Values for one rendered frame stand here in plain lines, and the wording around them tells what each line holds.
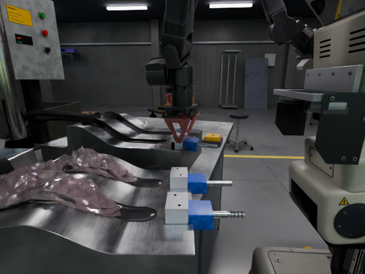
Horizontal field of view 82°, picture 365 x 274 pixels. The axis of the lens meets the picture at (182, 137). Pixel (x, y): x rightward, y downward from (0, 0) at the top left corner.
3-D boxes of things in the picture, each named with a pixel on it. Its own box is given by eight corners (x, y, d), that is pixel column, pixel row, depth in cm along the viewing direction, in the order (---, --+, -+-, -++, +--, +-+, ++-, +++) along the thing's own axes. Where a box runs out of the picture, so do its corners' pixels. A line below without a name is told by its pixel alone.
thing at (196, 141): (218, 153, 61) (219, 135, 60) (215, 159, 57) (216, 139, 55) (176, 148, 65) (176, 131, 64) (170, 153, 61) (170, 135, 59)
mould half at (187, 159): (201, 151, 81) (202, 117, 77) (180, 182, 57) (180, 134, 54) (95, 141, 96) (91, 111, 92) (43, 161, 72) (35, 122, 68)
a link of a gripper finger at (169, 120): (164, 144, 57) (163, 110, 54) (173, 137, 64) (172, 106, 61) (188, 146, 55) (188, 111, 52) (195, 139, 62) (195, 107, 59)
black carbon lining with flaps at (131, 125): (182, 137, 75) (182, 111, 73) (164, 151, 61) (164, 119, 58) (101, 130, 86) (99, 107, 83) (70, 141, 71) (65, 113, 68)
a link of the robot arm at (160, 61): (174, 44, 47) (188, 34, 53) (132, 48, 51) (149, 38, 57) (183, 93, 54) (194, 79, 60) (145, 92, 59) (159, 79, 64)
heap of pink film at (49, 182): (140, 174, 49) (138, 142, 47) (116, 225, 31) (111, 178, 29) (30, 173, 49) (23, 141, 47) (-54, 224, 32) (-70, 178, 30)
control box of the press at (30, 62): (90, 235, 149) (58, 0, 110) (54, 271, 121) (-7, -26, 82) (66, 229, 155) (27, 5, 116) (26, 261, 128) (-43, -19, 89)
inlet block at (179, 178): (228, 188, 48) (230, 167, 47) (233, 200, 43) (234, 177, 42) (171, 188, 48) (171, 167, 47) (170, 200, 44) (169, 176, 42)
